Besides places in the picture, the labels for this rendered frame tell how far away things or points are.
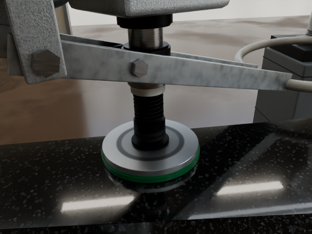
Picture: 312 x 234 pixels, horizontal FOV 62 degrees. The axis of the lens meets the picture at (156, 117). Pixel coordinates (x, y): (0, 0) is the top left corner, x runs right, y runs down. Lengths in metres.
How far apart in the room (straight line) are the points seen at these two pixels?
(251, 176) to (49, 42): 0.42
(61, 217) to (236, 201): 0.30
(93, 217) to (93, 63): 0.25
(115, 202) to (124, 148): 0.13
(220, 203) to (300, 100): 1.07
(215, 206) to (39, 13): 0.38
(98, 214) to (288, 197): 0.33
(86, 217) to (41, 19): 0.31
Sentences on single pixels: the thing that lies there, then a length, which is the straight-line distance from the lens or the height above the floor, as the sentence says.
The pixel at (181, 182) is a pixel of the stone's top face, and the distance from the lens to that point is 0.52.
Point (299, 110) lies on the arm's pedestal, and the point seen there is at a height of 0.56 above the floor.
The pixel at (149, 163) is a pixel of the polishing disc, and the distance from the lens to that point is 0.52.
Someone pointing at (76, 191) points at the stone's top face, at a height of 0.82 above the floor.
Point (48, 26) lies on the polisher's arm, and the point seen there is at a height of 1.12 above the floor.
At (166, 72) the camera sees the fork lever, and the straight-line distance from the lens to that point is 0.47.
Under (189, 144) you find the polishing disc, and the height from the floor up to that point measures 0.85.
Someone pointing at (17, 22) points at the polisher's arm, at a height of 1.13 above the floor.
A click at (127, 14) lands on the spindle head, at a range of 0.36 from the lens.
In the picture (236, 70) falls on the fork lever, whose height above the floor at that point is 0.99.
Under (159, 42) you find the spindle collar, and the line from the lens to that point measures 0.49.
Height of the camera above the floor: 1.17
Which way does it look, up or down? 27 degrees down
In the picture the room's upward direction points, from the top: 2 degrees counter-clockwise
